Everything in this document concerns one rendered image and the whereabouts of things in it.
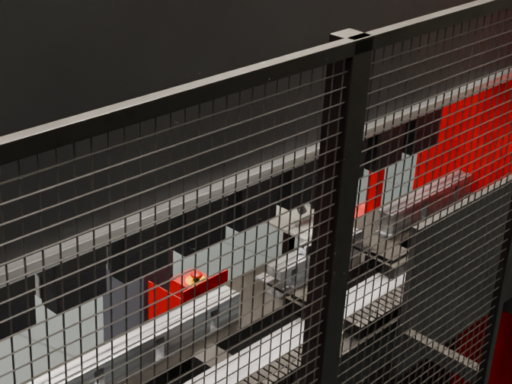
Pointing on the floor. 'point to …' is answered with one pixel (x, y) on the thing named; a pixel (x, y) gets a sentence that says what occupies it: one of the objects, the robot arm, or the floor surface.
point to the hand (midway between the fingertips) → (307, 206)
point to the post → (330, 356)
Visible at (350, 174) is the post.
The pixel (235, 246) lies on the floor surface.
